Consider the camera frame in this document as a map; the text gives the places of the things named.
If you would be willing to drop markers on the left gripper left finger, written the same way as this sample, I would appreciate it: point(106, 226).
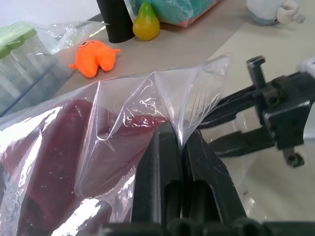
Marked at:
point(157, 177)

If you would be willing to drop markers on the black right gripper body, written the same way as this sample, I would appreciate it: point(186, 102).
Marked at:
point(285, 113)

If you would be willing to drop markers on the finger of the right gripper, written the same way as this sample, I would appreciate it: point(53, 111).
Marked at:
point(243, 142)
point(233, 105)

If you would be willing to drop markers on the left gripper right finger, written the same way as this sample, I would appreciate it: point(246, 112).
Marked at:
point(209, 182)

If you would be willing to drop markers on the clear plastic bag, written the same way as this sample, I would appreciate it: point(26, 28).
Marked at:
point(172, 93)

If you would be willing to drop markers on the dark red object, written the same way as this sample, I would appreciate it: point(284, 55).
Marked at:
point(54, 157)

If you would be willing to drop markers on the teal orange toy in bag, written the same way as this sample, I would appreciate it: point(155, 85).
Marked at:
point(194, 17)

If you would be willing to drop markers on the white blue plush toy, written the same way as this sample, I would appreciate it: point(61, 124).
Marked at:
point(265, 11)

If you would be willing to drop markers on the teal orange folded item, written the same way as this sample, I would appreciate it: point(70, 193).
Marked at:
point(172, 9)

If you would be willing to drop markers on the yellow green toy pear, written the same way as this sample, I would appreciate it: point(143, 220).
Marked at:
point(145, 24)

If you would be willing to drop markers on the orange plush toy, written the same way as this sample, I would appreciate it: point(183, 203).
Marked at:
point(94, 57)

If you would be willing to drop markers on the black cylinder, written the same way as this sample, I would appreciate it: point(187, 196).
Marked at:
point(115, 22)

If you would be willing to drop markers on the clear bag around tube rack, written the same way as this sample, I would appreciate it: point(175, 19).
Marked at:
point(64, 34)

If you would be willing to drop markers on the green capped tube rack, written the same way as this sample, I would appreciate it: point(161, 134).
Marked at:
point(17, 64)

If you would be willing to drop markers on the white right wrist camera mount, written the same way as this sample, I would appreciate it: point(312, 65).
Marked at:
point(308, 66)

